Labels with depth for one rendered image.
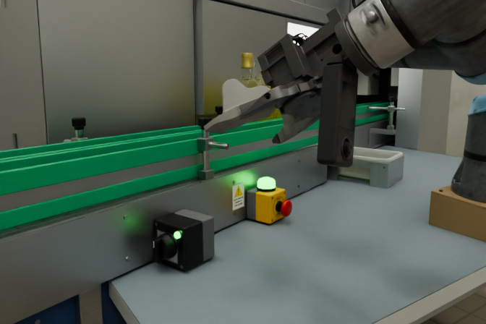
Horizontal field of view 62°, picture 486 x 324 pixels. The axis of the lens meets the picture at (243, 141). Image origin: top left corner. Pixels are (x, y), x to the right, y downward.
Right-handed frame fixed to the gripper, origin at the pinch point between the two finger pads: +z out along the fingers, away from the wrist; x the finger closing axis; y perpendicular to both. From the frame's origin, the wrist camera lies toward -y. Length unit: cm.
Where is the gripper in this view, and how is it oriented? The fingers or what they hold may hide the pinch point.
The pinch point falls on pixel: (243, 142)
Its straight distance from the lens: 55.9
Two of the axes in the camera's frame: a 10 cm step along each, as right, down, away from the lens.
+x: -6.3, -1.0, -7.7
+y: -3.1, -8.8, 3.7
